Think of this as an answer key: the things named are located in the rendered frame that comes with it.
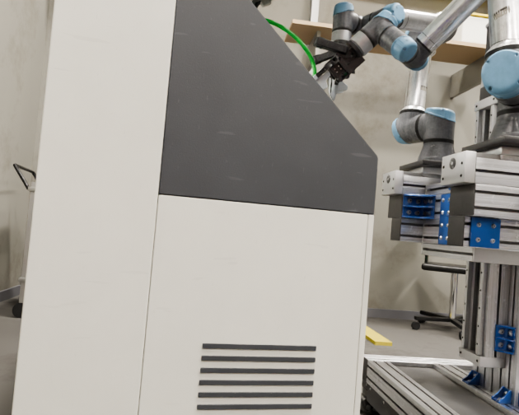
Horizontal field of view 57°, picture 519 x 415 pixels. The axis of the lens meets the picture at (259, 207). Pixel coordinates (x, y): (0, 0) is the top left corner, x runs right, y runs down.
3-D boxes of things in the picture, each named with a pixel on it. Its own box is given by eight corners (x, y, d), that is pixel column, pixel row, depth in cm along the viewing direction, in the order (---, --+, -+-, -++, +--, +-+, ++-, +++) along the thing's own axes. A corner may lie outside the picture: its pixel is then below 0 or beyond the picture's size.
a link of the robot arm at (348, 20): (360, 5, 179) (343, -3, 175) (357, 34, 179) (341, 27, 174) (345, 12, 186) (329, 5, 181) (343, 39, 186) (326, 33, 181)
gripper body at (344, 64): (339, 83, 160) (367, 58, 159) (323, 63, 159) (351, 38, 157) (335, 85, 167) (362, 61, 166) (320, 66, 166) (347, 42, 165)
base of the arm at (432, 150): (445, 169, 200) (446, 146, 200) (465, 165, 185) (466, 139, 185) (410, 165, 198) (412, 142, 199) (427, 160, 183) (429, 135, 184)
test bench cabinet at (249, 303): (353, 511, 126) (375, 215, 130) (128, 525, 113) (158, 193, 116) (279, 408, 195) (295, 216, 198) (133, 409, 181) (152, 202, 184)
